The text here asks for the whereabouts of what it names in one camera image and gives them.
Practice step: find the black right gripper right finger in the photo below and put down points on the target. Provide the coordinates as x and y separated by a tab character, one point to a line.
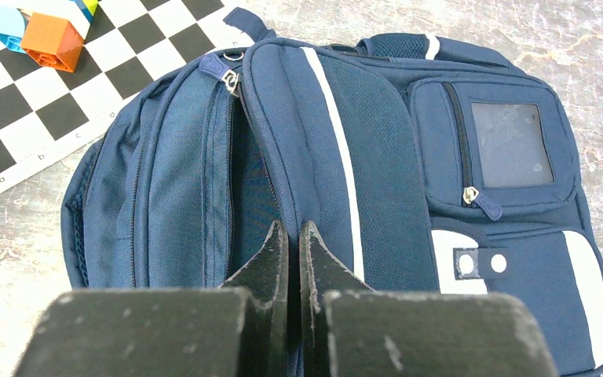
350	329

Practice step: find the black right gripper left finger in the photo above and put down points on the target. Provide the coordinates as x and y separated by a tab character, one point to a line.
237	329

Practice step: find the navy blue student backpack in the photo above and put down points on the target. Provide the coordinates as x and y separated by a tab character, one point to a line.
426	163

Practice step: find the black white chessboard mat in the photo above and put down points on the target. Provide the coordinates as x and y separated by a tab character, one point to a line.
46	114

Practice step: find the orange brown toy block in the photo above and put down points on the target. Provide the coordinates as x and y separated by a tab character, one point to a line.
52	42

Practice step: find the green toy block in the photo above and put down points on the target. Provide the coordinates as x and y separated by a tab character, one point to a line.
87	8

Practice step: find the blue toy block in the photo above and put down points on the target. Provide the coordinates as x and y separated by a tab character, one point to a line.
13	23

